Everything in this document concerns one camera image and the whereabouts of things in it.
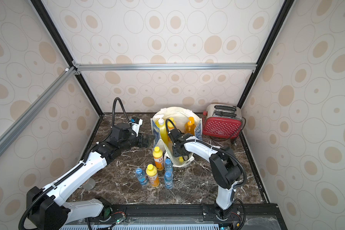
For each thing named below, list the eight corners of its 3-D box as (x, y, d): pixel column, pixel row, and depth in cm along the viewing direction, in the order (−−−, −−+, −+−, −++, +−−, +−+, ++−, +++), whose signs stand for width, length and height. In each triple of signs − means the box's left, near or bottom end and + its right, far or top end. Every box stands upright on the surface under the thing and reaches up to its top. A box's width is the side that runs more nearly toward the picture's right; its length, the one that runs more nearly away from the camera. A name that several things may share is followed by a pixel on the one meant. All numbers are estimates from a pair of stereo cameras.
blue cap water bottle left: (141, 185, 85) (135, 175, 72) (142, 179, 87) (136, 167, 75) (148, 185, 85) (143, 175, 72) (148, 179, 87) (144, 167, 75)
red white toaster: (201, 137, 107) (206, 120, 92) (203, 120, 118) (207, 102, 103) (235, 142, 104) (245, 125, 89) (233, 124, 115) (241, 106, 101)
